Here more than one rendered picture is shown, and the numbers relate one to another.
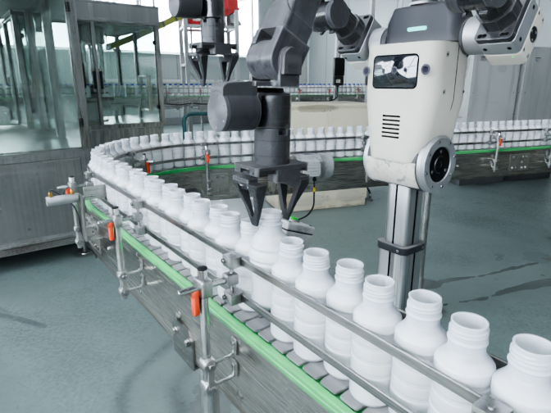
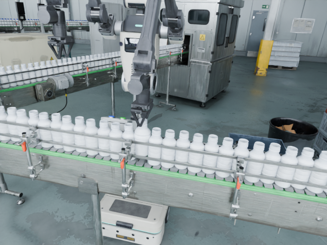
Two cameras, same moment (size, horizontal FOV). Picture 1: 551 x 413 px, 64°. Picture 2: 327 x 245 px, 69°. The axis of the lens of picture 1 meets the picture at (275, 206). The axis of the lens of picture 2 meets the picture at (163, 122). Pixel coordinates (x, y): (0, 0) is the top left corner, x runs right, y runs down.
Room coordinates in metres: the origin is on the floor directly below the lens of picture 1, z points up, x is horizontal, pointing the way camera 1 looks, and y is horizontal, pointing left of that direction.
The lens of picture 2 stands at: (-0.05, 0.55, 1.59)
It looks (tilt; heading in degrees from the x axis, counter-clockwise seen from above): 24 degrees down; 318
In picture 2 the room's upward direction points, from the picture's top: 3 degrees clockwise
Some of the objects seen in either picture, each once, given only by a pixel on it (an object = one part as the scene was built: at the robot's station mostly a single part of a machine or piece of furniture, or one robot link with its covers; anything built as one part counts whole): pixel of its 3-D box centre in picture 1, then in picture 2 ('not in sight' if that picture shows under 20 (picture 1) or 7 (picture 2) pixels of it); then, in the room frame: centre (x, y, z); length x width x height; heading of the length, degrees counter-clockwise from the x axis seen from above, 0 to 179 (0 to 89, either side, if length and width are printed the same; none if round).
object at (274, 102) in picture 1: (269, 111); (142, 81); (0.68, 0.01, 1.36); 0.07 x 0.06 x 0.07; 126
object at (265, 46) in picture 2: not in sight; (263, 57); (3.82, -7.13, 0.55); 0.40 x 0.40 x 1.10; 37
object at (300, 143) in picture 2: not in sight; (285, 152); (0.74, -1.95, 0.32); 0.45 x 0.45 x 0.64
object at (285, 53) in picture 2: not in sight; (279, 53); (4.29, -9.28, 0.50); 1.24 x 1.03 x 1.00; 40
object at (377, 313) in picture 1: (375, 339); (196, 152); (0.49, -0.13, 1.08); 0.06 x 0.06 x 0.17
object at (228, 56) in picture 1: (220, 66); (63, 47); (1.14, 0.14, 1.44); 0.07 x 0.07 x 0.09; 37
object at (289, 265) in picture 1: (289, 288); (155, 146); (0.63, -0.02, 1.08); 0.06 x 0.06 x 0.17
